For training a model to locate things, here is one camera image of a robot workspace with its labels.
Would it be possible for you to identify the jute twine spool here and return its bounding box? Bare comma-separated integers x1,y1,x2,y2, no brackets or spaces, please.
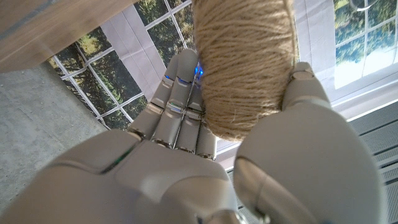
172,0,299,149

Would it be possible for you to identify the printed forest window backdrop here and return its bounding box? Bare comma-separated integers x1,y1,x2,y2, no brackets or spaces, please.
46,0,398,175

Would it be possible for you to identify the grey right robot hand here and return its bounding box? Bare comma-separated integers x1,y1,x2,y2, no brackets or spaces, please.
0,48,389,224

